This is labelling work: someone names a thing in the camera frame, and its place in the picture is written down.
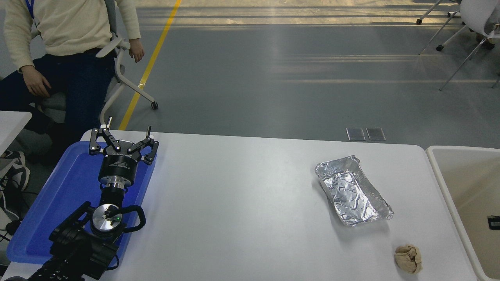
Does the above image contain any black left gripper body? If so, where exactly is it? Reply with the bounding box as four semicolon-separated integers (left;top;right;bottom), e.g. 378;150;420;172
98;140;143;183

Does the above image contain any person's left hand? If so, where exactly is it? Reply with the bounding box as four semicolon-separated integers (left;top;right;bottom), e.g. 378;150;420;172
129;38;145;63

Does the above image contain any person's right hand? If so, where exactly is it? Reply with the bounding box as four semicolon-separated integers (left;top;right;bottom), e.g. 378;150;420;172
20;65;52;98

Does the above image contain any large pale bin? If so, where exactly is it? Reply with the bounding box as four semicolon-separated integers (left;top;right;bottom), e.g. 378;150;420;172
425;145;500;281

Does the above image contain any blue plastic tray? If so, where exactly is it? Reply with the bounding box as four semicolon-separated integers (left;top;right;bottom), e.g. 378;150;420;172
6;140;157;266

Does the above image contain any crumpled tan paper ball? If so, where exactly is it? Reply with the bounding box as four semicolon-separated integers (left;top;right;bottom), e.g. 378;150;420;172
394;244;423;274

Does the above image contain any grey white sneaker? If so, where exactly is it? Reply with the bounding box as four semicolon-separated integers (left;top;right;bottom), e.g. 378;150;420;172
0;150;31;192

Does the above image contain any grey white office chair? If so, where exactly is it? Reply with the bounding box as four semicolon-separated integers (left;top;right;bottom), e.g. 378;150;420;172
35;0;159;126

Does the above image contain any white side table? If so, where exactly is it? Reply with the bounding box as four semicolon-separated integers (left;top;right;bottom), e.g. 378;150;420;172
0;111;32;155

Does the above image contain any person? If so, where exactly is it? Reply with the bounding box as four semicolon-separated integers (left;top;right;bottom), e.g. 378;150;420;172
0;0;145;164

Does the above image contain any crumpled foil tray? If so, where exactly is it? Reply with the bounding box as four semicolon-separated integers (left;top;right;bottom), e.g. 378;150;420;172
315;155;394;228

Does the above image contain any white chair with metal legs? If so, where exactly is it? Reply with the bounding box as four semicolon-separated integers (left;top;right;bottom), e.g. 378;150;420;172
416;0;500;91

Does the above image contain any black cable with plug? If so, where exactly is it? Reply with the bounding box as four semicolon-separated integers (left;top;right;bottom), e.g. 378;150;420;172
0;178;25;242

